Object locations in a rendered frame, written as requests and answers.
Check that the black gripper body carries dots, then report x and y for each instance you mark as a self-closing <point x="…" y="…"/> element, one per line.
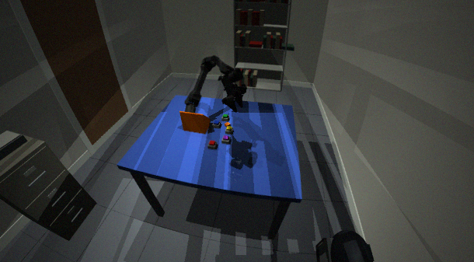
<point x="230" y="97"/>

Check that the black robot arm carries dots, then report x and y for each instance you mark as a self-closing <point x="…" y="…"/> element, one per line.
<point x="230" y="76"/>

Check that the purple button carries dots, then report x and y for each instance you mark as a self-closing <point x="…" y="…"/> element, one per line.
<point x="225" y="140"/>

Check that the yellow button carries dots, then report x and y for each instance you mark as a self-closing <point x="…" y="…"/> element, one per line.
<point x="229" y="130"/>

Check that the red button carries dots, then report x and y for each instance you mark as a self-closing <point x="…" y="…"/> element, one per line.
<point x="212" y="144"/>

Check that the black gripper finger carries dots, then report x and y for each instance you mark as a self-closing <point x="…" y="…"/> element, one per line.
<point x="239" y="100"/>
<point x="232" y="105"/>

